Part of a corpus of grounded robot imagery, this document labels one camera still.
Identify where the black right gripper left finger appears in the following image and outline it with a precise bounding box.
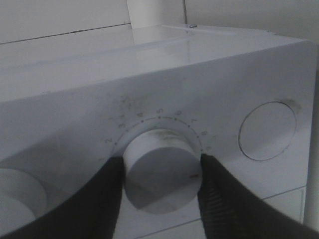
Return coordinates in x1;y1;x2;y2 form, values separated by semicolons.
3;156;125;239

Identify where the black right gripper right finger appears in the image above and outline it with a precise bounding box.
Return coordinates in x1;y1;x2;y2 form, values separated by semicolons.
198;154;319;239

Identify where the white microwave oven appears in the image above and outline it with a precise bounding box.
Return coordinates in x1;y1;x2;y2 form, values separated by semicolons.
0;25;317;239

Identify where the white microwave knob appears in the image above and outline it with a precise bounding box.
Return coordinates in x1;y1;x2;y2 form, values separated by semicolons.
0;168;47;235
123;129;202;215

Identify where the round white door button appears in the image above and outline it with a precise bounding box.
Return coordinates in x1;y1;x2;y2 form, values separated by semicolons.
238;101;297;161

